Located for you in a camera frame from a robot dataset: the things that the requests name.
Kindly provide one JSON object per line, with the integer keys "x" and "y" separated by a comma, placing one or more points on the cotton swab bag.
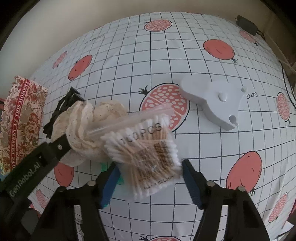
{"x": 144, "y": 149}

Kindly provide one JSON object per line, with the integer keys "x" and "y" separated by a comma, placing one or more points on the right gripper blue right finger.
{"x": 192, "y": 181}

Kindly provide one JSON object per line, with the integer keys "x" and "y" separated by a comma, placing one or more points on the cream lace scrunchie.
{"x": 75, "y": 123}

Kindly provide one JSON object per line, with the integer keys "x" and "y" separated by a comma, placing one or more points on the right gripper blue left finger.
{"x": 109, "y": 185}

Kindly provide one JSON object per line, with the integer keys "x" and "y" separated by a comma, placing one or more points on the black power adapter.
{"x": 246, "y": 25}

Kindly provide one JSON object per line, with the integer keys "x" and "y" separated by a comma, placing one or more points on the black claw hand toy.
{"x": 65, "y": 103}

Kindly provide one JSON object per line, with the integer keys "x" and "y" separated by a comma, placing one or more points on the pomegranate grid tablecloth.
{"x": 140, "y": 61}

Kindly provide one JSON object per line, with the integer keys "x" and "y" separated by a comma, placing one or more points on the white plastic bracket piece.
{"x": 219, "y": 100}

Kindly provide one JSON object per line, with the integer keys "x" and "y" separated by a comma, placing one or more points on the floral pink gift box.
{"x": 21, "y": 121}

